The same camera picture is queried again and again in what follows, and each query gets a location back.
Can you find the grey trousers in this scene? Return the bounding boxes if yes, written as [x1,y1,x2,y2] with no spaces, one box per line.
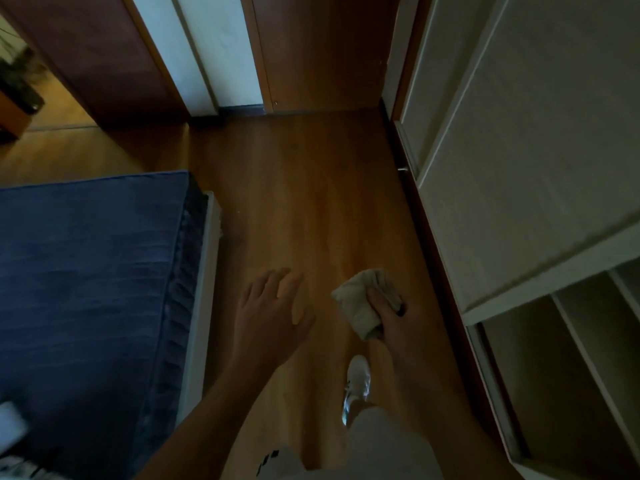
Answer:
[255,407,446,480]

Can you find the person's bare leg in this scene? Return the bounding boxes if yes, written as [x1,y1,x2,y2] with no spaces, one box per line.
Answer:
[345,399,377,428]

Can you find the orange wooden door frame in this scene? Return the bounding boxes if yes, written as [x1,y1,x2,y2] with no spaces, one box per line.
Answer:
[239,0,276,115]

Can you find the person's left hand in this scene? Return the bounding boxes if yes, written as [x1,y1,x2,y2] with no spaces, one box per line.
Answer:
[231,268,317,375]

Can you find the cream closet shelf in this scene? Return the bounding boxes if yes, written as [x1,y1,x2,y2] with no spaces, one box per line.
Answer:
[607,267,640,323]
[549,292,640,451]

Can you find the person's right hand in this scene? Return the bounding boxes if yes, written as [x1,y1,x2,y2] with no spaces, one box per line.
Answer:
[366,287,437,381]

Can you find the person's left forearm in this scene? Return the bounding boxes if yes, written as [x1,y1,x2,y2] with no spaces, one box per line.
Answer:
[135,359,271,480]

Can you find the plain orange wooden door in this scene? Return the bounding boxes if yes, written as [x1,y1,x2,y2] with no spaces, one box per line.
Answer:
[247,0,401,114]

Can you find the grey cleaning cloth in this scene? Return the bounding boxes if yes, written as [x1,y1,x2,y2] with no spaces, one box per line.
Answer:
[331,268,407,341]

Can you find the person's right forearm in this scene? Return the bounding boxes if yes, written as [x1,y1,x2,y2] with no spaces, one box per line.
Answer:
[395,364,523,480]

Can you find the cream closet inner panel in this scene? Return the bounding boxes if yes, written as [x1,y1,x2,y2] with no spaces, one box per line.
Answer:
[482,294,640,480]

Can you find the brown door with rose carving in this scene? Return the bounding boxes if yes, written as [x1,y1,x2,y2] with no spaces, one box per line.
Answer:
[0,0,190,128]

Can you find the blue quilted mattress cover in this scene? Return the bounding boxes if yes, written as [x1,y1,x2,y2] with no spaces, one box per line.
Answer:
[0,170,210,480]

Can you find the white shoe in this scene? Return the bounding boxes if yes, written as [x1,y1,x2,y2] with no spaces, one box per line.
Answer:
[341,354,372,428]

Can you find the white louvered sliding door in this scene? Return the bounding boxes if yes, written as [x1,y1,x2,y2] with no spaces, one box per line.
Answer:
[417,0,640,328]

